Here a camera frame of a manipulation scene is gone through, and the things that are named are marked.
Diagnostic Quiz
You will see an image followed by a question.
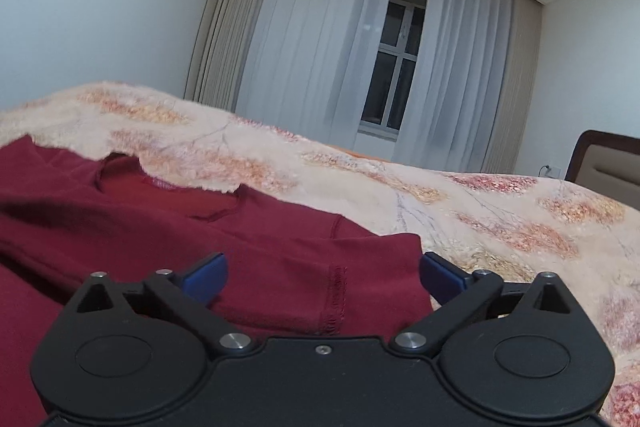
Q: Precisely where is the white sheer curtain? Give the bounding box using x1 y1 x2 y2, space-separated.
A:
235 0 513 172

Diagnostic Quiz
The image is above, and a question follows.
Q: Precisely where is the dark red shirt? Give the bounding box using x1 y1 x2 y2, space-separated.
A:
1 136 432 426

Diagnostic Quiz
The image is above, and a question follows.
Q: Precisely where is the floral beige bed blanket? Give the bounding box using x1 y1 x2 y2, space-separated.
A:
1 82 639 426

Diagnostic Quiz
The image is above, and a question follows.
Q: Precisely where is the brown padded headboard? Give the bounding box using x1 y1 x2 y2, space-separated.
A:
565 130 640 209

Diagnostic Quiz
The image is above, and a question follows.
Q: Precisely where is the dark window white frame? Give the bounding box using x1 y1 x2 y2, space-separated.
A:
359 0 427 140

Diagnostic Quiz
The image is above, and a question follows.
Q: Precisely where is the beige drape curtain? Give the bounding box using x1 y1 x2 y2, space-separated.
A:
184 0 262 112

